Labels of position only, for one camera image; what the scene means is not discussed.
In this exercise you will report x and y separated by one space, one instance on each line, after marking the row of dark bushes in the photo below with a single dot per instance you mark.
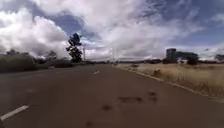
23 62

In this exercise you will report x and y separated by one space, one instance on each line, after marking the low dark building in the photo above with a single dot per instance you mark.
187 56

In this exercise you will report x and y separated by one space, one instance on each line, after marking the tall dark tree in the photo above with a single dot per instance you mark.
74 48

